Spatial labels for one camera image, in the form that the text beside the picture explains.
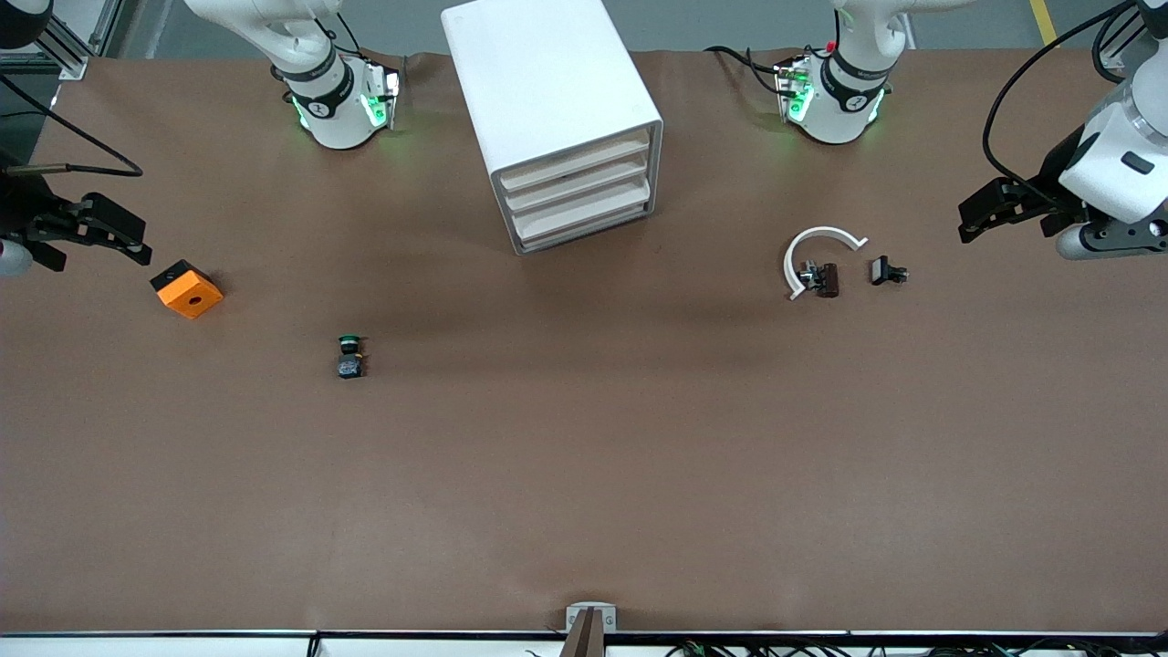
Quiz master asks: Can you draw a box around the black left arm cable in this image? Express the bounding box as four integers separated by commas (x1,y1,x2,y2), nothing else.
982,0,1143,209

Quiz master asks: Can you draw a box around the green push button switch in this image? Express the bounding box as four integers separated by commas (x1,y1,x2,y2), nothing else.
335,334,369,381

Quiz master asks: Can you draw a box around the brown handled metal valve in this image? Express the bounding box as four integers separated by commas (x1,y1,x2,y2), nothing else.
799,261,841,299

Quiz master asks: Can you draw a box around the white drawer cabinet housing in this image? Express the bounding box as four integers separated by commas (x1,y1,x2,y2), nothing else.
441,0,665,257

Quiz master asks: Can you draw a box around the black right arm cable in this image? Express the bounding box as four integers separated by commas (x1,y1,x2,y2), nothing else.
0,73,145,179

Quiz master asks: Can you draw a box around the white half-ring clamp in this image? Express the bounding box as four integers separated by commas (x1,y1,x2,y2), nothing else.
782,225,869,303

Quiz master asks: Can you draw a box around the brown table cover mat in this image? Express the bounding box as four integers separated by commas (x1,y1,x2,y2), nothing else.
0,47,1168,636

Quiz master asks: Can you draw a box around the black arm base cable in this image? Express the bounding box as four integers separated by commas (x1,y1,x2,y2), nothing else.
704,43,797,98

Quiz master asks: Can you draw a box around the aluminium frame profile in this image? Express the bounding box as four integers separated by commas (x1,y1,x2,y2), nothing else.
1097,26,1152,72
18,0,93,81

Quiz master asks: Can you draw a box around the white table edge rail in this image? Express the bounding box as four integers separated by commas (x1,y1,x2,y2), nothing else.
0,630,1168,657

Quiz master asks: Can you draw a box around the white plastic drawer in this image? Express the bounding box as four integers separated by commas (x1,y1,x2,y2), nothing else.
497,128,652,193
506,170,654,234
502,149,652,214
511,191,656,254

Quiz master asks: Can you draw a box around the orange and black block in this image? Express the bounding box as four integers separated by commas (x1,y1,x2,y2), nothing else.
150,259,225,321

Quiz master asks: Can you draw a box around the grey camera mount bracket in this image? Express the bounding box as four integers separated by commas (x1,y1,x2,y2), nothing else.
559,601,619,657

